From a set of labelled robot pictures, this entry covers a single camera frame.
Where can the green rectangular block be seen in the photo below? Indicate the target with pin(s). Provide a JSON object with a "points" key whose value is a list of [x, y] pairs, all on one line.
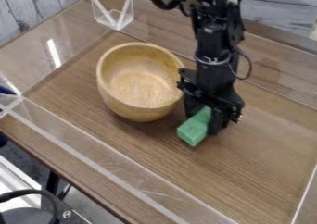
{"points": [[194, 129]]}

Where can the clear acrylic corner bracket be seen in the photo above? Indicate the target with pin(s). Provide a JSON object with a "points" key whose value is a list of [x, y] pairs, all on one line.
{"points": [[114, 19]]}

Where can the black metal table leg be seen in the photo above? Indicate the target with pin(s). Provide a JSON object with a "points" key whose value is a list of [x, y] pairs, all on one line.
{"points": [[52, 183]]}

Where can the clear acrylic tray wall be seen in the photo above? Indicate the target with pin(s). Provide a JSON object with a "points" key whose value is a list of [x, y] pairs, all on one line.
{"points": [[127, 188]]}

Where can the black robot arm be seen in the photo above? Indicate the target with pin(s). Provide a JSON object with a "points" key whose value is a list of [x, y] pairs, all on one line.
{"points": [[217, 26]]}

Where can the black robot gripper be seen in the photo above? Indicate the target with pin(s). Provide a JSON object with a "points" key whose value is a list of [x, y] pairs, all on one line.
{"points": [[207, 86]]}

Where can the brown wooden bowl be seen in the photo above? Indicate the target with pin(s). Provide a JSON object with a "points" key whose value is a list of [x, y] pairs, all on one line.
{"points": [[135, 76]]}

